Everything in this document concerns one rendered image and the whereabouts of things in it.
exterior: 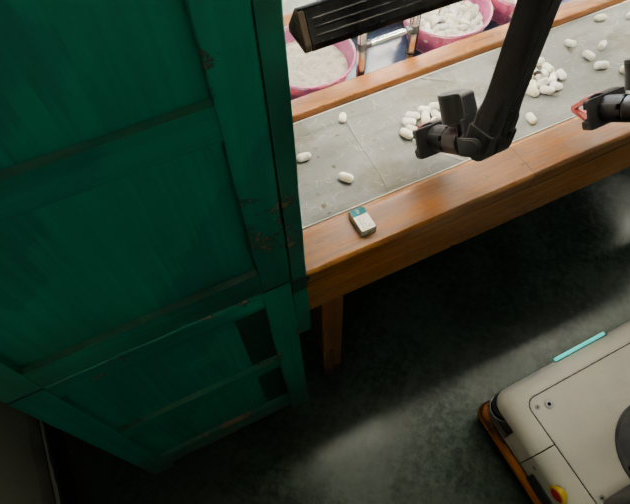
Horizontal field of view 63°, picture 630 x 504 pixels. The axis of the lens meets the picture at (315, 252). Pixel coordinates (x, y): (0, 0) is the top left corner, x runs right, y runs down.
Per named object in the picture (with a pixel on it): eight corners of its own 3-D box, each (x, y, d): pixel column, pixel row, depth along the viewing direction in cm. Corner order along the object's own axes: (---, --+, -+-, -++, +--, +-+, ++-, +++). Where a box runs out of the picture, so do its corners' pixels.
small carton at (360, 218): (375, 231, 110) (376, 226, 108) (361, 237, 109) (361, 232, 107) (362, 210, 113) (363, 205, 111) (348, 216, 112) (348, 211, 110)
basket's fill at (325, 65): (361, 91, 143) (362, 74, 138) (287, 118, 139) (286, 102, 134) (325, 44, 154) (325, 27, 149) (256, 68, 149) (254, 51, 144)
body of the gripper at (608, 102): (580, 101, 110) (609, 100, 103) (617, 86, 112) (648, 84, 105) (583, 130, 112) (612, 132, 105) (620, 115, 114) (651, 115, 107)
